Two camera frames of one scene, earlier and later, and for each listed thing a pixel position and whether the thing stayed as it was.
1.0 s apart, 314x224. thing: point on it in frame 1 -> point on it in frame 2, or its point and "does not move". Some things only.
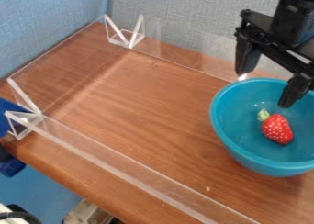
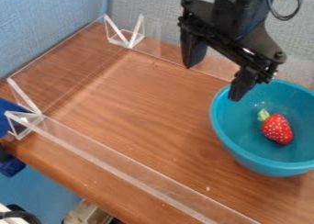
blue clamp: [10, 165] does not move
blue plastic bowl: [235, 105] does not move
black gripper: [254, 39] -> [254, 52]
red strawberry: [275, 128] does not move
